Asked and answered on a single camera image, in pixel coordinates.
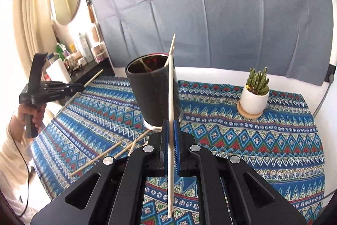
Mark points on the grey backdrop cloth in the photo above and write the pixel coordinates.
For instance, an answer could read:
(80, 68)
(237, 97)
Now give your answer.
(210, 16)

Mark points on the white paper towel roll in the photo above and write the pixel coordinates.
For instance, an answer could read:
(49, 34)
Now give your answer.
(59, 70)

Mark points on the cream curtain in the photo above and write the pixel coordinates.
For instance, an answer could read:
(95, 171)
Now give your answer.
(26, 19)

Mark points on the blue patterned tablecloth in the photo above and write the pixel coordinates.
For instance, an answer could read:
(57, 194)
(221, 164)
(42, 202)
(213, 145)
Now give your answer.
(263, 148)

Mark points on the pink cosmetic jar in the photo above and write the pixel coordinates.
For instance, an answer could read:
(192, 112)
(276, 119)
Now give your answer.
(98, 52)

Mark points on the peach cosmetic tube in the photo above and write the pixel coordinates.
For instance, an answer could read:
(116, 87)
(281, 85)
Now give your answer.
(94, 34)

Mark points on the grey rod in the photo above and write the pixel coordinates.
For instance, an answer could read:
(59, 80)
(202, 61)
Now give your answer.
(322, 99)

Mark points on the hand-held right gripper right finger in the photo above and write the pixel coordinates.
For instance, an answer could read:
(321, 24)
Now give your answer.
(177, 146)

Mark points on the black dresser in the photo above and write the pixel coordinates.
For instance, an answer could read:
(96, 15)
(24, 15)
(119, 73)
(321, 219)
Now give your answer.
(92, 70)

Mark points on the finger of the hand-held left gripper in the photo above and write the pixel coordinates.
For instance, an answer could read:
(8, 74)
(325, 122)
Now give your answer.
(65, 88)

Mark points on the white spray bottle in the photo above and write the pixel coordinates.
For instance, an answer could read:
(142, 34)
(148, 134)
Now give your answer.
(84, 47)

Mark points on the wooden chopstick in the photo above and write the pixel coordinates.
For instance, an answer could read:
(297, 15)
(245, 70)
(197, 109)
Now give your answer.
(94, 76)
(171, 48)
(133, 147)
(137, 141)
(94, 159)
(144, 64)
(170, 98)

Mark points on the black cup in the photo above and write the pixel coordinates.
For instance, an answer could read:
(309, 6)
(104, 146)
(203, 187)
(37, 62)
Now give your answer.
(150, 93)

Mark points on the round wooden coaster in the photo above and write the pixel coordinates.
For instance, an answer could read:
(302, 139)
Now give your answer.
(243, 113)

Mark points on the white plant pot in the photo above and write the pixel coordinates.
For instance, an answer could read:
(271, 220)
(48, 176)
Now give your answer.
(252, 102)

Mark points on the wooden stand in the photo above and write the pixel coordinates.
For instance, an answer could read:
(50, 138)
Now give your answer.
(92, 15)

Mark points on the green bottle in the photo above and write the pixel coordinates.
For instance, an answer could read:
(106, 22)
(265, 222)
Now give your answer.
(60, 51)

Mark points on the person's left forearm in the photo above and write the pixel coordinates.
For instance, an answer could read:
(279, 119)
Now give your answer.
(13, 159)

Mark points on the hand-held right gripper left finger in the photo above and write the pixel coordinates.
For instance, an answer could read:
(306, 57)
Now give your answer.
(165, 141)

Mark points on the green cactus plant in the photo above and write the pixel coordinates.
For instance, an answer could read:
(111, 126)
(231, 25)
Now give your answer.
(257, 81)

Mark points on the person's left hand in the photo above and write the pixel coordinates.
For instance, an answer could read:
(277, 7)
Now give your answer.
(40, 115)

